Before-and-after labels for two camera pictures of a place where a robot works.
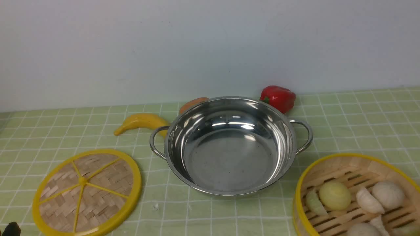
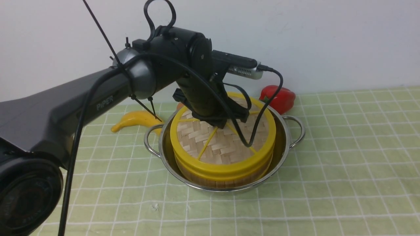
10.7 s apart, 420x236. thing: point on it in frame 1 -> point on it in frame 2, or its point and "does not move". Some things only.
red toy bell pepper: [282, 99] does not move
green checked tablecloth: [384, 122] does not move
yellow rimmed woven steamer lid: [87, 192] -> [204, 150]
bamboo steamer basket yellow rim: [355, 194] -> [207, 175]
